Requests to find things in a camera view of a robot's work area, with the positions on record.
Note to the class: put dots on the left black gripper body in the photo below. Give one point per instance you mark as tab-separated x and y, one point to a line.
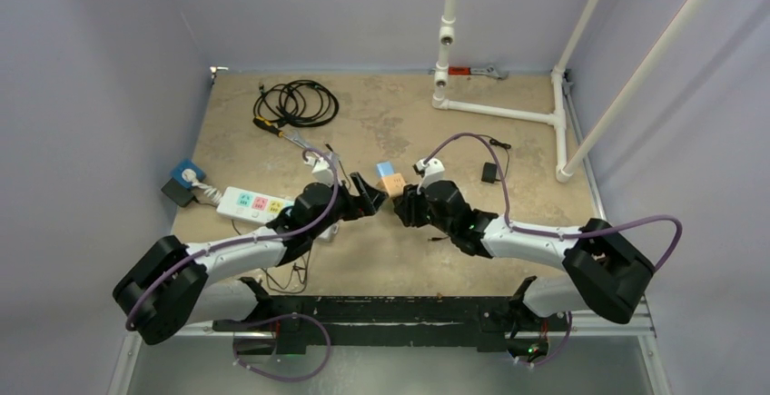
348	207

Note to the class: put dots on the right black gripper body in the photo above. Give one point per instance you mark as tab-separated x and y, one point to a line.
410	201

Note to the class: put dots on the beige dragon cube socket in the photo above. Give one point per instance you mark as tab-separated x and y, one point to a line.
392	184

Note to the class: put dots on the black plug adapter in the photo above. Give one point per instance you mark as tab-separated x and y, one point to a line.
492	173

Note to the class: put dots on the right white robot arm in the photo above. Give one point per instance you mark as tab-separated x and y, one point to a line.
603	271

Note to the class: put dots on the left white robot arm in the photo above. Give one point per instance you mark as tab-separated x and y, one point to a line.
160	292

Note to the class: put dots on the blue plug adapter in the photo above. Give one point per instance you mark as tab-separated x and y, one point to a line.
385	169

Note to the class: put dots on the silver open-end wrench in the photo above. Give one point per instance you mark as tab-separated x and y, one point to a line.
311	154

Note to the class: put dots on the white colourful power strip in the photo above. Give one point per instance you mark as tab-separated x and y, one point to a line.
247	206

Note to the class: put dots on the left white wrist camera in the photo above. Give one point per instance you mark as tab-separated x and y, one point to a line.
322	171

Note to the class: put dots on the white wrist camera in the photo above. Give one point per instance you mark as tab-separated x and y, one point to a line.
430	171
322	171

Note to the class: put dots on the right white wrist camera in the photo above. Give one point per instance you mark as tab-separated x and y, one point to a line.
430	171

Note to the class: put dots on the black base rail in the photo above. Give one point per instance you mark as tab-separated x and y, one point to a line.
293	323

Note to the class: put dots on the yellow handled screwdriver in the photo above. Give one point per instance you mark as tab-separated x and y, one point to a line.
267	126

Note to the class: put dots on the red handled adjustable wrench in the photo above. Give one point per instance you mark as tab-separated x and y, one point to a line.
490	71

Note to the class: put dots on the blue wall socket box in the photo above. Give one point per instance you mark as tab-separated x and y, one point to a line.
186	173

